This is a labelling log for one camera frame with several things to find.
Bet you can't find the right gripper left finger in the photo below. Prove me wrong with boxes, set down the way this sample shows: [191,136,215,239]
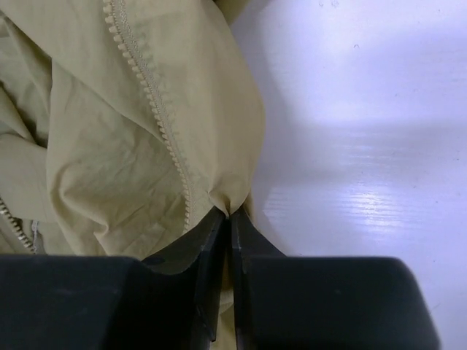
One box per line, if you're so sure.
[1,210,223,349]

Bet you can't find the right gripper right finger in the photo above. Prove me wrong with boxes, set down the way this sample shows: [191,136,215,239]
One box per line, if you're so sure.
[230,210,441,349]

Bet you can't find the olive tan jacket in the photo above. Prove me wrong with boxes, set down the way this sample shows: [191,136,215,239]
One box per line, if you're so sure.
[1,1,265,349]

